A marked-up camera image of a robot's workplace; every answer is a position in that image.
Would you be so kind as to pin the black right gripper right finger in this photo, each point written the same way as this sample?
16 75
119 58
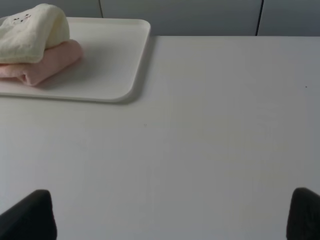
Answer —
303 221

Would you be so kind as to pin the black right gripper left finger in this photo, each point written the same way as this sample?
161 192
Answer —
32 218

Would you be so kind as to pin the pink towel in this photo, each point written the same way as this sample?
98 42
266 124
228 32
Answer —
54 60

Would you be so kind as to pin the cream white towel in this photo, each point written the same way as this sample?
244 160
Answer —
26 35

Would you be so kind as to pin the white rectangular plastic tray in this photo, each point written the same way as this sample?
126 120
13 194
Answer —
113 49

